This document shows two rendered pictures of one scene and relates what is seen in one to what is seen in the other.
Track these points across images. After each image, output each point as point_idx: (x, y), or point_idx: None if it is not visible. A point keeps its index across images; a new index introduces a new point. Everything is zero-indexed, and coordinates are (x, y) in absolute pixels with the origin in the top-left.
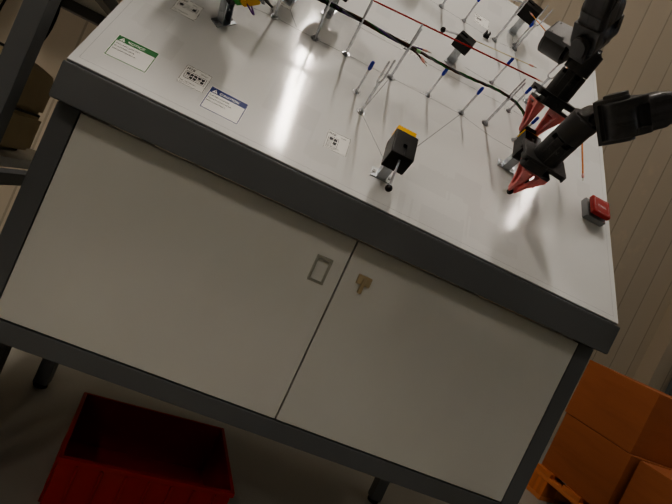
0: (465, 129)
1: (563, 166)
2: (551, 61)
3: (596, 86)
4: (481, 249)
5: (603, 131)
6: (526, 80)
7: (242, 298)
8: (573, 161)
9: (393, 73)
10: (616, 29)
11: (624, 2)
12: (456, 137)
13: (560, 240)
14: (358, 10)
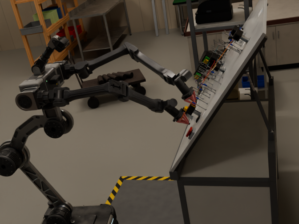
0: (206, 101)
1: (176, 117)
2: (243, 53)
3: (242, 62)
4: (182, 140)
5: (161, 108)
6: (229, 71)
7: None
8: (207, 111)
9: (211, 84)
10: (166, 77)
11: (159, 73)
12: (204, 104)
13: (185, 142)
14: (227, 59)
